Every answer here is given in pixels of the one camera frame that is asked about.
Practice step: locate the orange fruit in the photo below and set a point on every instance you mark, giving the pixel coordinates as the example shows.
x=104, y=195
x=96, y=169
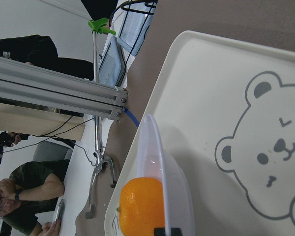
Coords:
x=141, y=207

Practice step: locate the metal clamp stand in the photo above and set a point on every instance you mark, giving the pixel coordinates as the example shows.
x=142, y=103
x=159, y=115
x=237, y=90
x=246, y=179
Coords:
x=100, y=161

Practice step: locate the person in green shirt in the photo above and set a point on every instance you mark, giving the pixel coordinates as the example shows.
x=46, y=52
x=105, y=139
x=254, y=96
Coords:
x=33, y=188

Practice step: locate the white round plate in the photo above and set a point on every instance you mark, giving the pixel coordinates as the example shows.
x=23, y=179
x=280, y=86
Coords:
x=154, y=161

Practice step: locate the beige paper roll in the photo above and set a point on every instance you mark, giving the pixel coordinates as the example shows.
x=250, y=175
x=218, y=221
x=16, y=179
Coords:
x=40, y=123

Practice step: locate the aluminium frame beam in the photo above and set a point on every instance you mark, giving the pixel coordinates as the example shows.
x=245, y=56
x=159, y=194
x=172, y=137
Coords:
x=32, y=84

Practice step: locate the green plastic clip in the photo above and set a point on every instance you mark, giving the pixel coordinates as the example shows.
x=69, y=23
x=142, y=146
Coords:
x=99, y=26

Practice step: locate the person in black shirt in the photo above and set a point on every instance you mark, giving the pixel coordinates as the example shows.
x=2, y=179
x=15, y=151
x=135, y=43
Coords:
x=41, y=51

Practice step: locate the cream bear print tray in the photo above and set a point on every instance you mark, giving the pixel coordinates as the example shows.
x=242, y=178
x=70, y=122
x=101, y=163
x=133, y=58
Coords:
x=225, y=110

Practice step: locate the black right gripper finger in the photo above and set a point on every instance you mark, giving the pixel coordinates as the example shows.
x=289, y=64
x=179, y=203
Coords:
x=171, y=232

